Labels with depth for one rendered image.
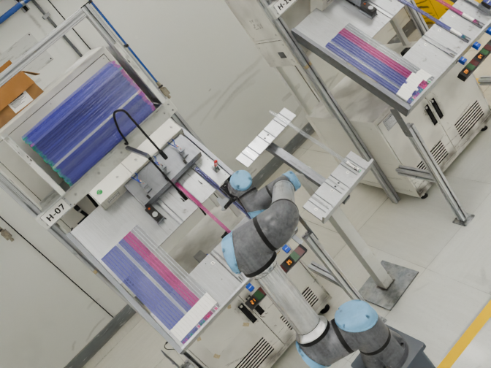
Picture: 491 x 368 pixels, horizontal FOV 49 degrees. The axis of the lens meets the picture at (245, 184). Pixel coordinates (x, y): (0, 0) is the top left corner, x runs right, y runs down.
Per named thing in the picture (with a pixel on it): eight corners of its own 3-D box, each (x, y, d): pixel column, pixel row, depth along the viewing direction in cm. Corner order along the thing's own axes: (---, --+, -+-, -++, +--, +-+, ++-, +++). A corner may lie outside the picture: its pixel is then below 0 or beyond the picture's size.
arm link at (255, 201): (278, 208, 190) (261, 182, 191) (251, 224, 192) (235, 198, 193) (281, 206, 198) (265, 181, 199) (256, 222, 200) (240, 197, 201)
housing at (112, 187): (187, 141, 252) (182, 128, 238) (109, 215, 241) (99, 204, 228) (175, 131, 254) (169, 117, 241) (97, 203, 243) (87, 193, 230)
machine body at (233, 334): (338, 304, 284) (274, 225, 258) (248, 408, 269) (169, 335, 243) (278, 268, 341) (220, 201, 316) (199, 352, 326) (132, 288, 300)
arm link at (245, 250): (359, 359, 163) (256, 224, 150) (317, 382, 167) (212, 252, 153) (352, 336, 175) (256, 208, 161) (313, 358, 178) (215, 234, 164)
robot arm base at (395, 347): (417, 345, 169) (402, 326, 165) (389, 383, 165) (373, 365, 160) (383, 328, 182) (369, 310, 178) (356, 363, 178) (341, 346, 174)
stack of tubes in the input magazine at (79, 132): (157, 107, 238) (116, 59, 227) (69, 187, 227) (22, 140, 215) (149, 106, 249) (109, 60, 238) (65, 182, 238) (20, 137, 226)
